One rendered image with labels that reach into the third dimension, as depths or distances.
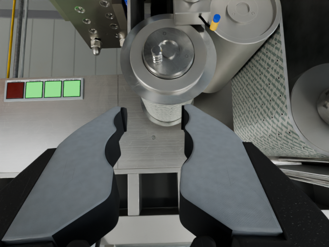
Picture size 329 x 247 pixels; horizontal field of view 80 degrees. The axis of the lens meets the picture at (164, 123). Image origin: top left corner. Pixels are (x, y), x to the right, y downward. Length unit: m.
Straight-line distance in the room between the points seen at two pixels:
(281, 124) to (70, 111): 0.57
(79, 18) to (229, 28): 0.42
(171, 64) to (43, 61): 2.02
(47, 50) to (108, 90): 1.67
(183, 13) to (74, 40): 1.98
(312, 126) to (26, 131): 0.72
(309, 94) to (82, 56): 1.99
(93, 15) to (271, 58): 0.45
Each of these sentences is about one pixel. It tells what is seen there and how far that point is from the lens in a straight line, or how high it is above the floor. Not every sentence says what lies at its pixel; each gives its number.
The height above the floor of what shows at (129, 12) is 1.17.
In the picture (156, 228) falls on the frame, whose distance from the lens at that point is 0.65.
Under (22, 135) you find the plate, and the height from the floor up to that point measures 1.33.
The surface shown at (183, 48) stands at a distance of 0.30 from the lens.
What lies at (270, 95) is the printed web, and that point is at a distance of 0.39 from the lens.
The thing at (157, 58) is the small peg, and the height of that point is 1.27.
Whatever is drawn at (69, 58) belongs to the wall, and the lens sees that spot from 2.19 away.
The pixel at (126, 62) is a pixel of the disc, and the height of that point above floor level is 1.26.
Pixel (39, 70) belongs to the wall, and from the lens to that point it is 2.24.
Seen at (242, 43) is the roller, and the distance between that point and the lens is 0.34.
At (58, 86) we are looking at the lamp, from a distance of 0.72.
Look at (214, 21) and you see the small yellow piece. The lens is 0.28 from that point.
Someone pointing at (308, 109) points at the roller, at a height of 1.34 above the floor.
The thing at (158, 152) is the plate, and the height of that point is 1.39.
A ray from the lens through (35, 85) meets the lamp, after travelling 0.76.
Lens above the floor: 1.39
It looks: 8 degrees down
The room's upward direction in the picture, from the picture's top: 178 degrees clockwise
